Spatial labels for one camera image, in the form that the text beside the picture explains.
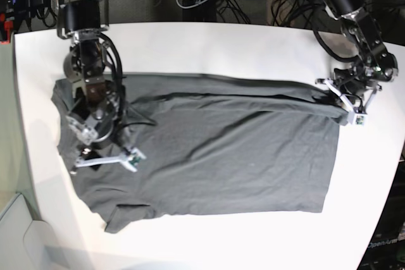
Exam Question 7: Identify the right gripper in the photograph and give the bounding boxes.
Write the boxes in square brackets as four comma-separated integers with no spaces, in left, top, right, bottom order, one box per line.
[78,137,126,156]

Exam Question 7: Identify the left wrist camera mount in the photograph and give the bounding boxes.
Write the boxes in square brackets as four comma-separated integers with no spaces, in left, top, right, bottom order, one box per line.
[315,77,383,126]

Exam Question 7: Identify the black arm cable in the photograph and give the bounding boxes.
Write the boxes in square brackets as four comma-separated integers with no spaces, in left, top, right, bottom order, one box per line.
[101,34,127,100]

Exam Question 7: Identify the red clamp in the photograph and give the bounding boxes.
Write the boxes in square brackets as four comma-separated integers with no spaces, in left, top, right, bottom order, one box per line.
[1,12,15,44]

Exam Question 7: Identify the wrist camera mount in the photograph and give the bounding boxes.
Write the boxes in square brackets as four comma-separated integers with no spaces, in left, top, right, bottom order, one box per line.
[69,147,147,176]
[315,77,383,126]

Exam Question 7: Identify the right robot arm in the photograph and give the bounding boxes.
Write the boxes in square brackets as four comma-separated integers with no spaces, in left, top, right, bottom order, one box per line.
[56,0,137,170]

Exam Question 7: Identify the black equipment rack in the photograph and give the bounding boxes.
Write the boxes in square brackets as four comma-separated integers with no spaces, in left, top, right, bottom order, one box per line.
[1,0,56,31]

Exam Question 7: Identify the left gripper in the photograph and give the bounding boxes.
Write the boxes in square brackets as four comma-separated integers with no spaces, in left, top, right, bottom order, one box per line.
[339,80,380,109]

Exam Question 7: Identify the grey t-shirt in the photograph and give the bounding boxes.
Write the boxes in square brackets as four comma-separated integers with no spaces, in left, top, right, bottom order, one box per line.
[71,74,347,233]

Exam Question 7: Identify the white bin corner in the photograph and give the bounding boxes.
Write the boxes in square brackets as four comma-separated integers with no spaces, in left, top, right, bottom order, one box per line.
[1,193,64,269]

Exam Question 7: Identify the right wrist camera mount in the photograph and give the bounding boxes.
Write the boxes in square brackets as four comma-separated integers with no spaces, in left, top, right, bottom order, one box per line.
[69,147,147,176]

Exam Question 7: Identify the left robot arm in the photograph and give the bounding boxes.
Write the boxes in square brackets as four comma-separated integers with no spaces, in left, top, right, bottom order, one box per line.
[313,0,399,102]

